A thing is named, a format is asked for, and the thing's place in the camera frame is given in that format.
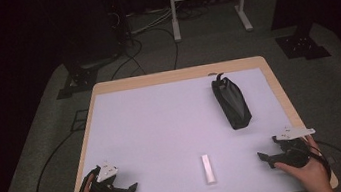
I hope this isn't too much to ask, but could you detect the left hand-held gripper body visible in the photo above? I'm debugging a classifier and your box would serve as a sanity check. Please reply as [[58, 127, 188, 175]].
[[85, 159, 129, 192]]

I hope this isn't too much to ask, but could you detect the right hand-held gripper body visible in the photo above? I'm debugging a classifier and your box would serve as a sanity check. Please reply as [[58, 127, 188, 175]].
[[270, 123, 322, 173]]

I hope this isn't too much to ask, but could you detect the person's right hand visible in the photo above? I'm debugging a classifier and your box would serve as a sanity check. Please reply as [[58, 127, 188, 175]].
[[270, 132, 336, 192]]

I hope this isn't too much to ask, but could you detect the white rectangular bar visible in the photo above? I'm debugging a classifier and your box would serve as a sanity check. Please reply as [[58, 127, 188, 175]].
[[200, 153, 218, 186]]

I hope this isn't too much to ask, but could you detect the black zipper pouch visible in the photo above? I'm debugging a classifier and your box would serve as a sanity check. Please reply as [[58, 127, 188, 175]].
[[209, 68, 255, 134]]

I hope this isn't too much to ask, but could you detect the white table mat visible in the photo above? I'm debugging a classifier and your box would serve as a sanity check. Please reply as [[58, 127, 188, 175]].
[[69, 62, 308, 192]]

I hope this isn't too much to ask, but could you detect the black tape square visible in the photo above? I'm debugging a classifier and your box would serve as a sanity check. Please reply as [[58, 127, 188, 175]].
[[69, 109, 92, 133]]

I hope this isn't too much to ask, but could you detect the black metal stand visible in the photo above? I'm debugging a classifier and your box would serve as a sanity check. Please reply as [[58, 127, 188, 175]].
[[266, 0, 333, 66], [47, 29, 126, 101]]

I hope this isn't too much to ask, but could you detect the wooden table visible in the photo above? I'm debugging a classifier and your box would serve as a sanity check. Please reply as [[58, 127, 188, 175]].
[[49, 47, 340, 192]]

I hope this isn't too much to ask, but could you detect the right hand-held gripper cable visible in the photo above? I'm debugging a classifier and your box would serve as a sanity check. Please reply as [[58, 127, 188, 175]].
[[305, 132, 341, 192]]

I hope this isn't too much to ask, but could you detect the black floor cable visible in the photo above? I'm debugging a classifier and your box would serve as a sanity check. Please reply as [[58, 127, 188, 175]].
[[103, 24, 183, 82], [27, 129, 86, 192]]

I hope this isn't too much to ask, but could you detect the bundle of white cables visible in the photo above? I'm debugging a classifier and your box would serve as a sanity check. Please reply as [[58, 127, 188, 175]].
[[127, 6, 176, 36]]

